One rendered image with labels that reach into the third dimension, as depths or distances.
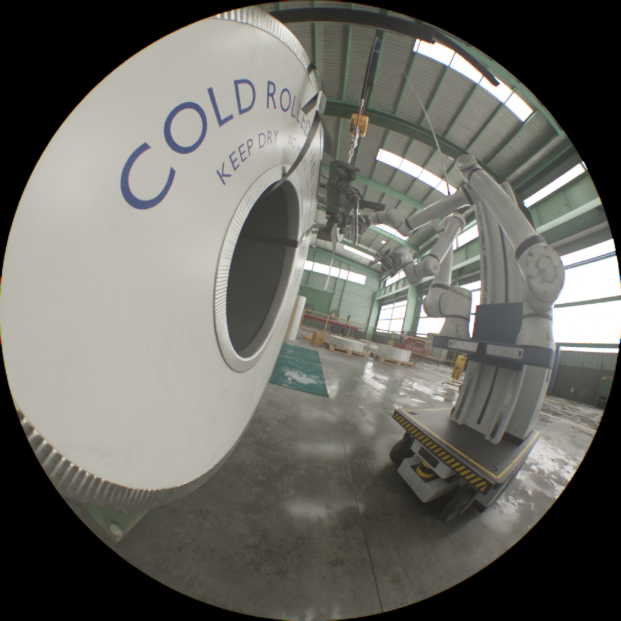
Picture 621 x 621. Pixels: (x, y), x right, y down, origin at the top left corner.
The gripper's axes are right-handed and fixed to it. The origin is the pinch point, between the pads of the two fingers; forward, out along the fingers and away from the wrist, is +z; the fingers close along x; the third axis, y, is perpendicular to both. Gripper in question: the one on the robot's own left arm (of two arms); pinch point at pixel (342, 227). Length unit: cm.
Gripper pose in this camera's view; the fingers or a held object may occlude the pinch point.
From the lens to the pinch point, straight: 108.8
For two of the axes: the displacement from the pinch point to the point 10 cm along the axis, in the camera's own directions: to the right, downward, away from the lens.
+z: -8.7, 4.3, -2.6
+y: 0.2, -4.9, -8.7
